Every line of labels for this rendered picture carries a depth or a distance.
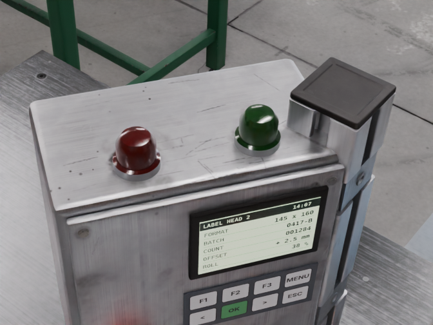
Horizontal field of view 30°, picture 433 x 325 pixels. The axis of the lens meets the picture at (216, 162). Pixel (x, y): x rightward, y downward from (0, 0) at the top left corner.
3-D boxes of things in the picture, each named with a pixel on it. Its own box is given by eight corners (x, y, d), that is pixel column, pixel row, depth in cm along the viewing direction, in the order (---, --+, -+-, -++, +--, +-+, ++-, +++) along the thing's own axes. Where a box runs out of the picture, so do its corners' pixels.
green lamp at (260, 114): (228, 130, 47) (230, 100, 45) (270, 122, 47) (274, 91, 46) (243, 160, 45) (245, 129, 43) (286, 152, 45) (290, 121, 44)
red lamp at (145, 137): (108, 153, 45) (105, 122, 43) (154, 144, 45) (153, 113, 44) (118, 185, 43) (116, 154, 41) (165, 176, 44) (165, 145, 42)
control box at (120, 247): (58, 293, 61) (26, 98, 48) (269, 245, 65) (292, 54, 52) (84, 411, 54) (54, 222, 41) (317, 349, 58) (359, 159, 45)
